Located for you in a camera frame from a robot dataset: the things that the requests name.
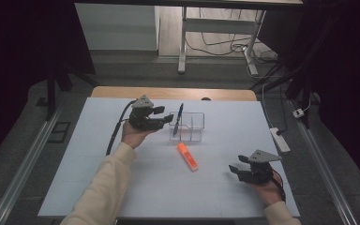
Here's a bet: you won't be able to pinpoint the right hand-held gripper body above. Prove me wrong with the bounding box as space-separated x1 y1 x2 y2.
237 149 283 185

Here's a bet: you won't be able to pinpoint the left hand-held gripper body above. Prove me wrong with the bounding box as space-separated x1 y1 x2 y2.
127 95 166 132

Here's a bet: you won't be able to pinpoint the blue pen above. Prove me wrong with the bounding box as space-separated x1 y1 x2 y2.
172 102 185 138

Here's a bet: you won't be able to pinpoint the clear plastic pen holder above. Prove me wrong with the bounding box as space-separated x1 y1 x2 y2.
168 111 206 143

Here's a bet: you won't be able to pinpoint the orange highlighter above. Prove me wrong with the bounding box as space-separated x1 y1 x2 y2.
176 142 200 173

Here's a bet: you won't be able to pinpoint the person's left hand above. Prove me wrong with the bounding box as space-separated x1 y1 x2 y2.
120 119 158 150

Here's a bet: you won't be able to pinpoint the person's right hand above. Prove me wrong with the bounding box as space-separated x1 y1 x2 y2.
248 172 284 208

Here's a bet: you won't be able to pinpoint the white power strip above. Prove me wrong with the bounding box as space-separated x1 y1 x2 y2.
269 127 292 154

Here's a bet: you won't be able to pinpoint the white table mat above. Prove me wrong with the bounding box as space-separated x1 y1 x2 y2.
37 97 301 219

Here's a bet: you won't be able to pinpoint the black tripod stand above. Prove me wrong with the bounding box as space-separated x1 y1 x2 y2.
44 60 101 122
248 60 314 129

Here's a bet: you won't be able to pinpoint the white cabinet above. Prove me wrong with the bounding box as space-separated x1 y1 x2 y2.
74 3 160 52

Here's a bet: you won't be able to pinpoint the dark curtain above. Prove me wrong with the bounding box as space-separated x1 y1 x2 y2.
0 0 97 172
257 0 360 195

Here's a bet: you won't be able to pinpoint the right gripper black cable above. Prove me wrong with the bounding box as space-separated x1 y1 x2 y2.
271 169 287 203

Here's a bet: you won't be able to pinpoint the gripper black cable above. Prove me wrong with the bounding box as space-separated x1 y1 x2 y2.
105 99 138 157
271 169 287 203

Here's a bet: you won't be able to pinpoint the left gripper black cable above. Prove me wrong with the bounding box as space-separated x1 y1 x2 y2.
105 99 138 157

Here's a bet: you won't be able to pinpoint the aluminium floor rail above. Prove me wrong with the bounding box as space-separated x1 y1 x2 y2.
288 98 359 225
0 104 64 225

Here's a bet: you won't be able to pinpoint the black floor frame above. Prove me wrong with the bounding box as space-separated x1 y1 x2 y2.
47 121 72 144

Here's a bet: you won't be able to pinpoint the black floor cables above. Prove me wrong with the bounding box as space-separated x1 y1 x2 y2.
186 8 279 65

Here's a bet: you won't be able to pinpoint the white desk frame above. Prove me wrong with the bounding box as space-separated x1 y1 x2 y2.
177 6 267 76

